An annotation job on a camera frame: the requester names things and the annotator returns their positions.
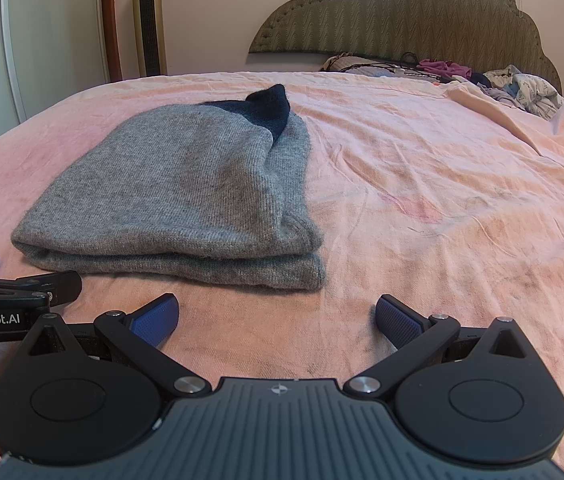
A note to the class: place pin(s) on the olive padded headboard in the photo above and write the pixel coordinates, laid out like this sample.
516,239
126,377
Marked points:
402,15

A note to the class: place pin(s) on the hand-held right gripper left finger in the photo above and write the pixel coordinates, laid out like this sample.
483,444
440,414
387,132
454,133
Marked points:
157,319

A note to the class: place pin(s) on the pink bed sheet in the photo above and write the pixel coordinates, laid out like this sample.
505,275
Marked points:
437,210

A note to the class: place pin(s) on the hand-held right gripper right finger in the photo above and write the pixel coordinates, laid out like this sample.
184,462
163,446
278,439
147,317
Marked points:
396,321

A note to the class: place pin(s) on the white wardrobe door flower decals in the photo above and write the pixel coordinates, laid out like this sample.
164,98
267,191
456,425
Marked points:
57,35

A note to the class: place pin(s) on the grey sweater with navy sleeves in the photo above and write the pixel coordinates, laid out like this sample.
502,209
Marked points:
172,185

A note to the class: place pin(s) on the dark navy cloth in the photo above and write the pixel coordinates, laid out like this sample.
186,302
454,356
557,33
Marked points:
478,80

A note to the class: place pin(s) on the magenta cloth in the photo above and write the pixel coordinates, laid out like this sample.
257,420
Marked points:
442,66

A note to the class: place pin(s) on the striped pillow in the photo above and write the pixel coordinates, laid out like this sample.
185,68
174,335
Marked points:
347,64

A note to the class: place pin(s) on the brown wooden door frame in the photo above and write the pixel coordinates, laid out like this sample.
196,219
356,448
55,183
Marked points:
110,25

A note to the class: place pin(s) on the gold tower fan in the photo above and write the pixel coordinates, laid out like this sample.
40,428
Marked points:
149,25

